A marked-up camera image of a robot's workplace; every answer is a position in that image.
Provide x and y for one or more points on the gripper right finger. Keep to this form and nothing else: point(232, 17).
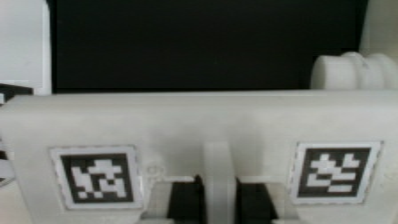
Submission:
point(254, 209)

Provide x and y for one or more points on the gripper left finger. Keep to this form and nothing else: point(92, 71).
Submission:
point(175, 202)

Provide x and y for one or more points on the white cabinet body box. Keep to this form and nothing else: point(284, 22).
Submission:
point(362, 70)

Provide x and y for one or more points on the white base sheet with tags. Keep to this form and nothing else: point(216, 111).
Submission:
point(24, 48)

